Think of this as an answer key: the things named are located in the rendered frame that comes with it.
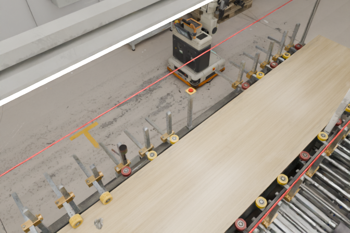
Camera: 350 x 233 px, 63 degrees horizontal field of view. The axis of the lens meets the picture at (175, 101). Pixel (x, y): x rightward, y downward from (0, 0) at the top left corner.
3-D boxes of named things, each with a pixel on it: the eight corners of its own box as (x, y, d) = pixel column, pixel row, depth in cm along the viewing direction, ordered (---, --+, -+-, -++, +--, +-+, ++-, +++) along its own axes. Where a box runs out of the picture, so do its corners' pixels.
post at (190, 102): (186, 126, 287) (187, 95, 253) (189, 124, 289) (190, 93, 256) (189, 129, 284) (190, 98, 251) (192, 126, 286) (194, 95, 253)
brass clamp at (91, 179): (85, 182, 223) (84, 180, 219) (100, 172, 229) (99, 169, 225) (89, 188, 220) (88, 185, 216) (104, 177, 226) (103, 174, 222)
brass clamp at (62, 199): (55, 204, 212) (53, 201, 208) (72, 192, 218) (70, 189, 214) (60, 209, 209) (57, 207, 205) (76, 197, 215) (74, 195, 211)
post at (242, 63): (234, 93, 322) (240, 61, 287) (236, 92, 324) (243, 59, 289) (236, 95, 321) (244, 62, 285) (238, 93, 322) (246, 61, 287)
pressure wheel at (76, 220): (70, 216, 198) (80, 211, 204) (67, 223, 201) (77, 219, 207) (74, 222, 195) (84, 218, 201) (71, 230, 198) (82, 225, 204)
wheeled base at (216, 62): (194, 91, 412) (195, 79, 394) (165, 70, 445) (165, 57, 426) (225, 71, 442) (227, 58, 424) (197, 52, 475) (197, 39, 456)
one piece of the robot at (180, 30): (195, 44, 372) (189, 34, 353) (176, 33, 390) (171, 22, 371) (200, 38, 373) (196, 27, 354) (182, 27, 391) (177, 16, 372)
